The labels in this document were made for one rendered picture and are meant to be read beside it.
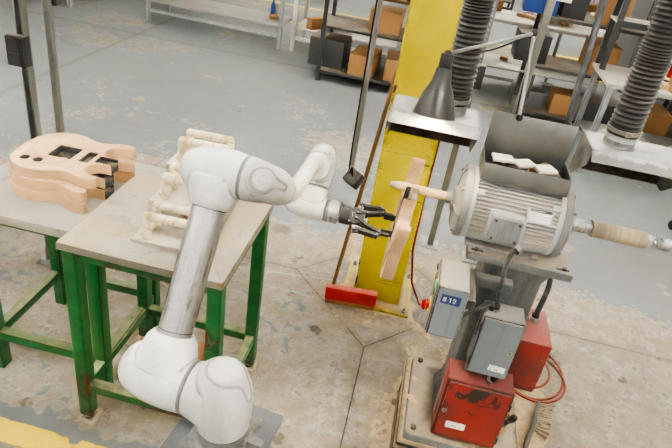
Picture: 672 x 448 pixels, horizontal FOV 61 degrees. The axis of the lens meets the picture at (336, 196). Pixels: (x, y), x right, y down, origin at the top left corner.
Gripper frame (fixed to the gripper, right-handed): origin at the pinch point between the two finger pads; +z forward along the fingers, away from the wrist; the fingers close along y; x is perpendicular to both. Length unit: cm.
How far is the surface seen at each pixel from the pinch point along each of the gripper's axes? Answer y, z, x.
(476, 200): 2.6, 24.7, 27.7
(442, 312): 36.7, 21.6, 10.0
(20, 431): 87, -129, -82
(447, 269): 24.1, 20.4, 15.8
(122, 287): 11, -125, -89
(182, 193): 7, -82, -3
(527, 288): 13, 51, 1
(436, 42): -97, 0, 17
